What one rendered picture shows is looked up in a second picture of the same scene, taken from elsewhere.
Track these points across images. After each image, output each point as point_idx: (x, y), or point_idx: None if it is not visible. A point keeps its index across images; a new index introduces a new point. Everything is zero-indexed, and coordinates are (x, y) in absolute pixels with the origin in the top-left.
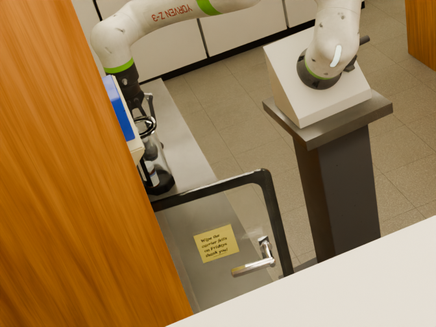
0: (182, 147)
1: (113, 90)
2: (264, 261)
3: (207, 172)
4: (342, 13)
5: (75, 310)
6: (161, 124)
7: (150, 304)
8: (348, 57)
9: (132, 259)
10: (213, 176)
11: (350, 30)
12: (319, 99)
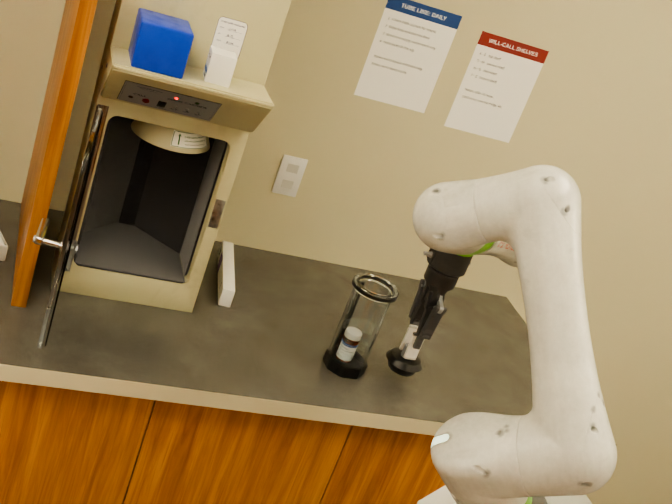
0: (417, 406)
1: (158, 24)
2: (40, 232)
3: (349, 405)
4: (507, 430)
5: (46, 121)
6: (482, 408)
7: (39, 169)
8: (434, 460)
9: (51, 116)
10: (337, 407)
11: (476, 448)
12: None
